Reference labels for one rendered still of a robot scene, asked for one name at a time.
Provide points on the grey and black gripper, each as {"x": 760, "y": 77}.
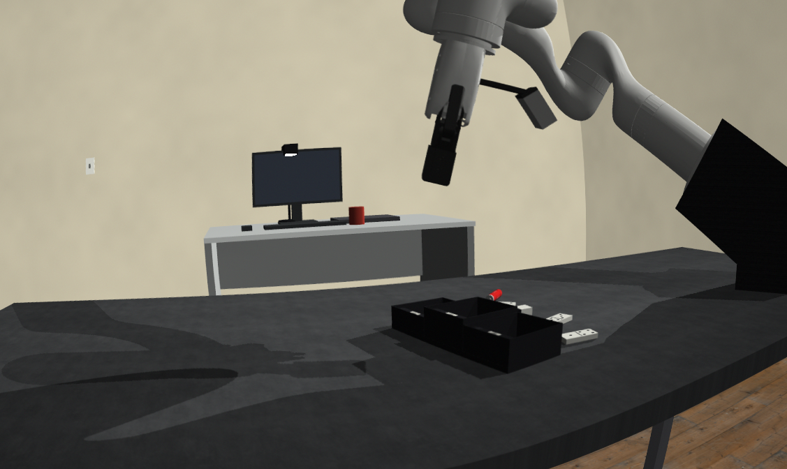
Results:
{"x": 459, "y": 65}

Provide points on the black rack of bins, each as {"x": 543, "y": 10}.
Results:
{"x": 510, "y": 340}

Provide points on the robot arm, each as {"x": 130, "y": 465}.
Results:
{"x": 577, "y": 89}

